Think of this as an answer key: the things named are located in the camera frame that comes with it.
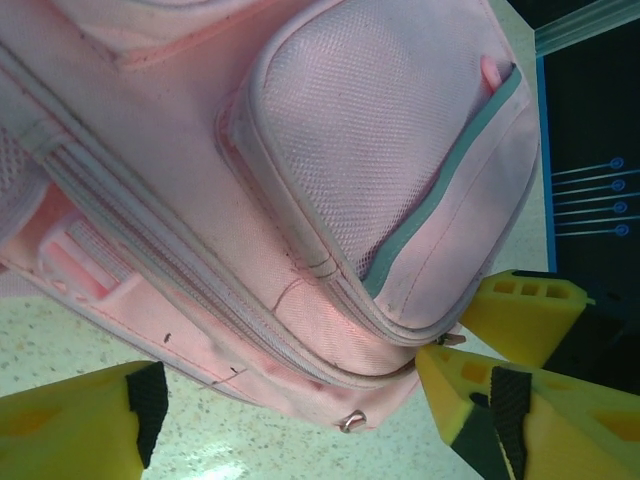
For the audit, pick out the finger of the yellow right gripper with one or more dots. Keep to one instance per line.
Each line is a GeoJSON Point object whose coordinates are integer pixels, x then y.
{"type": "Point", "coordinates": [520, 320]}
{"type": "Point", "coordinates": [460, 395]}

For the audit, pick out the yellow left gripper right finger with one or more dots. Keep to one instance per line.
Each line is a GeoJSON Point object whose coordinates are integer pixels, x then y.
{"type": "Point", "coordinates": [580, 440]}

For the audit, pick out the pink school backpack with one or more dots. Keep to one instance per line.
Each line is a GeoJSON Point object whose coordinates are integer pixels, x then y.
{"type": "Point", "coordinates": [250, 175]}

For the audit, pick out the aluminium frame post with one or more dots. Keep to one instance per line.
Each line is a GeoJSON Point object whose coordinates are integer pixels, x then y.
{"type": "Point", "coordinates": [585, 25]}

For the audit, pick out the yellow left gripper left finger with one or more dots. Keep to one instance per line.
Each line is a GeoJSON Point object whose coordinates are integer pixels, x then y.
{"type": "Point", "coordinates": [65, 430]}

